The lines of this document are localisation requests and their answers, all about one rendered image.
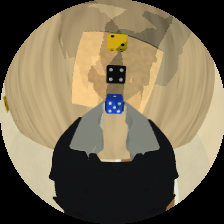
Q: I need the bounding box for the yellow die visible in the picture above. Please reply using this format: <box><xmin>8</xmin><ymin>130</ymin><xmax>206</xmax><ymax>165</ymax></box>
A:
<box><xmin>107</xmin><ymin>33</ymin><xmax>128</xmax><ymax>52</ymax></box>

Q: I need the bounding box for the black die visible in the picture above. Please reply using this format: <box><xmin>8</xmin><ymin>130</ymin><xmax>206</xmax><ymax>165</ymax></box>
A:
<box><xmin>106</xmin><ymin>65</ymin><xmax>126</xmax><ymax>84</ymax></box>

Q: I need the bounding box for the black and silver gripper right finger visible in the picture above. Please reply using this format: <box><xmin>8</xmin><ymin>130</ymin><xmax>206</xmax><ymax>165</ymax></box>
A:
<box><xmin>122</xmin><ymin>101</ymin><xmax>179</xmax><ymax>180</ymax></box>

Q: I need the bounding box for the tan square mat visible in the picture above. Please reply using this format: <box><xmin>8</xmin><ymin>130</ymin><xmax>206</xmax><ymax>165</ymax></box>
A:
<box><xmin>72</xmin><ymin>32</ymin><xmax>163</xmax><ymax>113</ymax></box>

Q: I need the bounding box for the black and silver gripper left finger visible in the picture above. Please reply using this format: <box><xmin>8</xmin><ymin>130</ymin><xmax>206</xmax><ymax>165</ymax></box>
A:
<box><xmin>49</xmin><ymin>100</ymin><xmax>106</xmax><ymax>181</ymax></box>

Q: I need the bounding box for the blue die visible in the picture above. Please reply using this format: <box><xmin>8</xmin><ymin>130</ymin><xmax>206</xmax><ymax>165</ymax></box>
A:
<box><xmin>106</xmin><ymin>94</ymin><xmax>123</xmax><ymax>114</ymax></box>

